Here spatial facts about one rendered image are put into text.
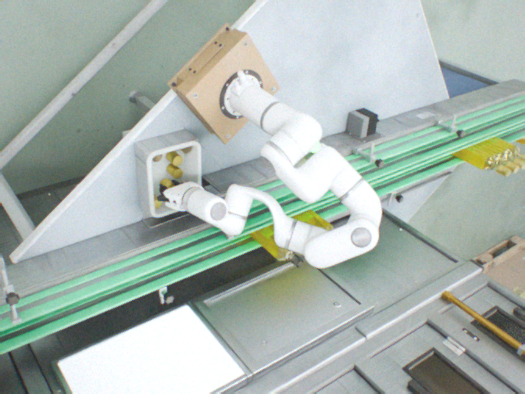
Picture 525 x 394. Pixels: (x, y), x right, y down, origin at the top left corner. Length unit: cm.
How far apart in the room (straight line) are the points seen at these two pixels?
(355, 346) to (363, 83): 99
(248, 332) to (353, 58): 103
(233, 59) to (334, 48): 51
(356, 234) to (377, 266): 63
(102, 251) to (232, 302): 42
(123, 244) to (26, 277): 28
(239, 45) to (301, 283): 78
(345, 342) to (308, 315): 14
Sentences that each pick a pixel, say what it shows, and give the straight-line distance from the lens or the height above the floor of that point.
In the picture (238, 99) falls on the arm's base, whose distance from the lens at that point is 158.
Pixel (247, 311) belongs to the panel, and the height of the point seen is 111.
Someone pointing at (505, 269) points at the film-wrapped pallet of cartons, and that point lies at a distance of 599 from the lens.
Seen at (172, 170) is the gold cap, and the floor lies 80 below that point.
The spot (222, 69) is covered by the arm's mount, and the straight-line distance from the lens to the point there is 157.
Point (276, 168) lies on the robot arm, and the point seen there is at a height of 114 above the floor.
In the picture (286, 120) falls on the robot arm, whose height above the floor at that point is 108.
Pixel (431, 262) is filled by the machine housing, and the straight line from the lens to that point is 208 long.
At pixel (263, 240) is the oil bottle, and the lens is 177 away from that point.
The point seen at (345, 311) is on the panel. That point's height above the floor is 128.
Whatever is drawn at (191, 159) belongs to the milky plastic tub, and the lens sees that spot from 169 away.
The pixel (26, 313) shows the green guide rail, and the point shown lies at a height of 94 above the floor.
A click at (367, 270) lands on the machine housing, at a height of 115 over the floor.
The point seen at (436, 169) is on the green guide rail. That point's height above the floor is 95.
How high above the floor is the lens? 209
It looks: 41 degrees down
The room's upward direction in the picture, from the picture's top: 128 degrees clockwise
